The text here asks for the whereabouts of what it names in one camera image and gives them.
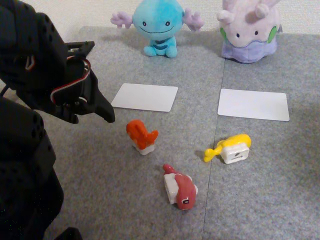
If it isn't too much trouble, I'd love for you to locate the orange shrimp sushi toy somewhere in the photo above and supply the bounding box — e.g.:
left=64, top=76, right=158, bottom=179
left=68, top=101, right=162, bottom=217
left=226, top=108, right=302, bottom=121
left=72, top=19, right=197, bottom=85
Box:
left=125, top=119, right=160, bottom=156

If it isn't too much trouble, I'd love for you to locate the blue Wooper plush toy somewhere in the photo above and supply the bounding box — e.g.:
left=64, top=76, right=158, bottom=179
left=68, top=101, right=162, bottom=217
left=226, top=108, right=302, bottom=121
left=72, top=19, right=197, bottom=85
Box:
left=110, top=0, right=205, bottom=58

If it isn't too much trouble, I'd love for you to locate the red tuna sushi toy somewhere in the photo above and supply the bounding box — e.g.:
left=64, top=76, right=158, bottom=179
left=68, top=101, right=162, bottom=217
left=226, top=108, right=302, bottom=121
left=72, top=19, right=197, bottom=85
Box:
left=162, top=163, right=200, bottom=212

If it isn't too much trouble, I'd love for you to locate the yellow egg sushi toy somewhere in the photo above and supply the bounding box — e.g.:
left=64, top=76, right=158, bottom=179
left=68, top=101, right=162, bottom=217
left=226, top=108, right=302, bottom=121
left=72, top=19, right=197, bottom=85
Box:
left=203, top=133, right=252, bottom=165

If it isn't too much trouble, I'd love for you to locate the purple Goomy plush toy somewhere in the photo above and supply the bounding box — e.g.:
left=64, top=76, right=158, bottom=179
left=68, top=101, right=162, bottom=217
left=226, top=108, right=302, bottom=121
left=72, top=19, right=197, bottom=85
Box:
left=216, top=0, right=283, bottom=64

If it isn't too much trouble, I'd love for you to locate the white rectangular card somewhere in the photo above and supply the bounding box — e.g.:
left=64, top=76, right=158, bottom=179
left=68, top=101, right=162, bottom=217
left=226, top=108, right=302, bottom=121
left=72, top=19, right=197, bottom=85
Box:
left=110, top=83, right=179, bottom=113
left=217, top=88, right=290, bottom=123

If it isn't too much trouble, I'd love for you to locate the red white black servo wire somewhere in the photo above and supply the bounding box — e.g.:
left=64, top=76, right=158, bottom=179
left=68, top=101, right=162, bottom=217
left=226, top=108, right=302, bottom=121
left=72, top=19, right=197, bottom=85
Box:
left=50, top=56, right=93, bottom=106

